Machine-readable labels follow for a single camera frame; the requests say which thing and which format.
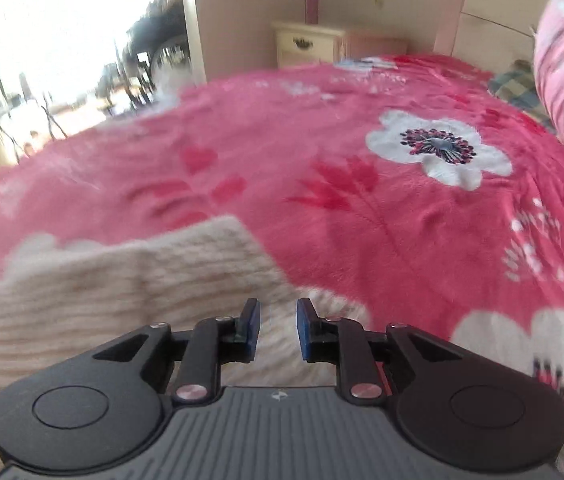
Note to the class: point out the pink cup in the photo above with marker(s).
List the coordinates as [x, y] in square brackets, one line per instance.
[311, 7]

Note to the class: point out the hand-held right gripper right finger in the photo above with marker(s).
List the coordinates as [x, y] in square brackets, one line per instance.
[305, 330]

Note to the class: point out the plaid pillow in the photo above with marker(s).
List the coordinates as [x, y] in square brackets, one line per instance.
[522, 90]

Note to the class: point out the pink headboard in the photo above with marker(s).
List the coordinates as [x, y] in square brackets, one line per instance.
[487, 15]

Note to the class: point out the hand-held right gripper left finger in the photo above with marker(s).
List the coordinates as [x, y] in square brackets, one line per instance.
[252, 327]

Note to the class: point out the cream nightstand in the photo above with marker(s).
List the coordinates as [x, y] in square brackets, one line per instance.
[307, 45]

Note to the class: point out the beige checked knit cardigan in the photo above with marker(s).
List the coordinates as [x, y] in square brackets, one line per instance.
[112, 310]

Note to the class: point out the pink floral blanket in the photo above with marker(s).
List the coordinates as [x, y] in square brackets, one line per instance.
[312, 170]

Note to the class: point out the white plastic bag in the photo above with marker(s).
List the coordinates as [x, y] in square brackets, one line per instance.
[174, 75]

